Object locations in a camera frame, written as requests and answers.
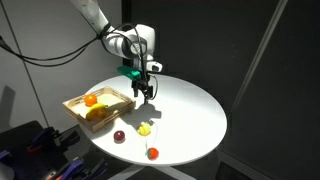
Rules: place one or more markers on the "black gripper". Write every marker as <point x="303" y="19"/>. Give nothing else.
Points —
<point x="141" y="85"/>

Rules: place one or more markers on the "yellow toy lemon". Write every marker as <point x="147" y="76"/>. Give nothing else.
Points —
<point x="144" y="129"/>

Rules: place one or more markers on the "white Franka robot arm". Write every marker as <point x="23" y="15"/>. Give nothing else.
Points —
<point x="125" y="43"/>

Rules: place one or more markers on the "wooden tray box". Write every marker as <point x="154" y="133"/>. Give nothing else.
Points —
<point x="100" y="125"/>

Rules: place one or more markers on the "dark red toy plum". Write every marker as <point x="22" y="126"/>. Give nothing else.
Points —
<point x="119" y="136"/>

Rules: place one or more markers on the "yellow toy banana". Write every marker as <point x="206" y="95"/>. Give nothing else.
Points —
<point x="93" y="111"/>

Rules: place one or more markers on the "orange toy fruit with stem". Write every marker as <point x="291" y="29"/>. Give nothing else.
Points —
<point x="90" y="100"/>

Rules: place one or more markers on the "red toy strawberry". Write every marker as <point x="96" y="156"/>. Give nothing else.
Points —
<point x="153" y="153"/>

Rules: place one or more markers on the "purple and black spring clamp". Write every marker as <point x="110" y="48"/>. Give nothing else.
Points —
<point x="45" y="136"/>
<point x="75" y="168"/>
<point x="4" y="154"/>

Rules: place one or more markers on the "black perforated breadboard plate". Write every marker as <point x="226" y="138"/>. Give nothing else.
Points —
<point x="20" y="140"/>

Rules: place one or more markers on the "white rounded object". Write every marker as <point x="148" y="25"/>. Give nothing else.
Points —
<point x="6" y="172"/>

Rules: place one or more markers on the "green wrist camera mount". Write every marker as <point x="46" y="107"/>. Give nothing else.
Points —
<point x="128" y="71"/>

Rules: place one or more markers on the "white table pedestal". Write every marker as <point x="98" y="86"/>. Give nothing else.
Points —
<point x="120" y="173"/>

